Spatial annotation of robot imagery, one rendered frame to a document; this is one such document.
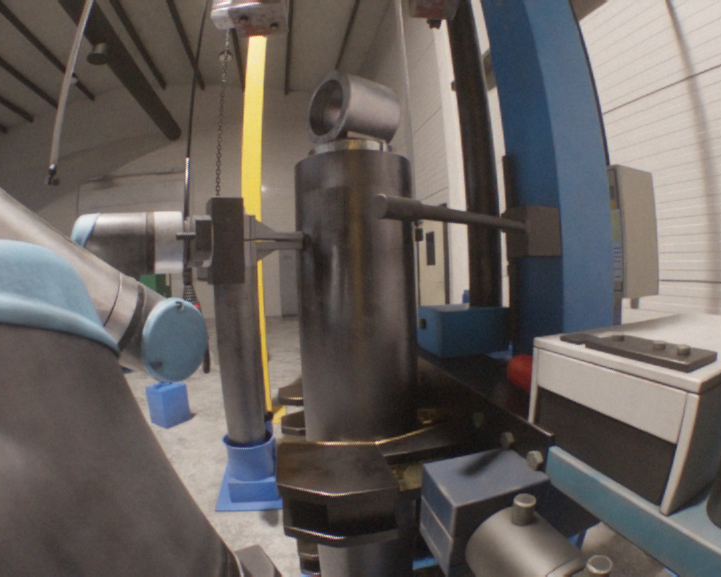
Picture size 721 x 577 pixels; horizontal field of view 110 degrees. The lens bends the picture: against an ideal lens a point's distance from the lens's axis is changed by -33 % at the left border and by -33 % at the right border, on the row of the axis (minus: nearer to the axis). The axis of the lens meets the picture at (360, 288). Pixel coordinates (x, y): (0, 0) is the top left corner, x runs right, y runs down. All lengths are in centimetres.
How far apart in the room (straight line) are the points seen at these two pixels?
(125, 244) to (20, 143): 1537
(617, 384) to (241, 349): 176
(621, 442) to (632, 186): 96
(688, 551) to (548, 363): 27
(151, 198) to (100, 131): 327
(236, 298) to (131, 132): 1160
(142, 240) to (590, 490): 61
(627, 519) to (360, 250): 50
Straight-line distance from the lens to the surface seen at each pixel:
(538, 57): 87
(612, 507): 43
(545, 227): 73
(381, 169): 60
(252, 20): 88
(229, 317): 192
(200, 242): 49
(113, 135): 1348
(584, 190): 82
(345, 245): 57
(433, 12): 93
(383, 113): 69
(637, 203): 127
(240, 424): 206
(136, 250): 53
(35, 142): 1534
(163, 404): 335
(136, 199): 1239
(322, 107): 77
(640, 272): 125
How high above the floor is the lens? 128
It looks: 3 degrees down
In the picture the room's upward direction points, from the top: 2 degrees counter-clockwise
